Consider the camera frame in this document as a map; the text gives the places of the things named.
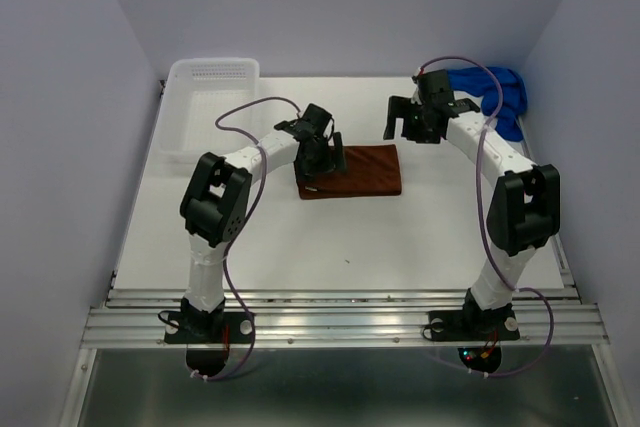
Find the white plastic basket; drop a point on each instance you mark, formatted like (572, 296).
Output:
(197, 92)

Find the brown towel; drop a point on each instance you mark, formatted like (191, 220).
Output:
(372, 171)

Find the aluminium rail frame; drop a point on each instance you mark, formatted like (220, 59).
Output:
(348, 318)

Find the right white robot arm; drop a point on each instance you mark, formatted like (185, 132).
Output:
(524, 212)

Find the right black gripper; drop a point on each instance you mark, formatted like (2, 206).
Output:
(399, 107)

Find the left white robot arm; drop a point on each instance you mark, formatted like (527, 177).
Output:
(224, 191)

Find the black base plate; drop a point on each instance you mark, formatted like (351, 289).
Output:
(466, 327)
(221, 328)

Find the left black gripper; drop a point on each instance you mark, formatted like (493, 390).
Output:
(304, 170)

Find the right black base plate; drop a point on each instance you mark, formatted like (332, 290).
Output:
(466, 327)

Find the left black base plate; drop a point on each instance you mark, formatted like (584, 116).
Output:
(221, 328)

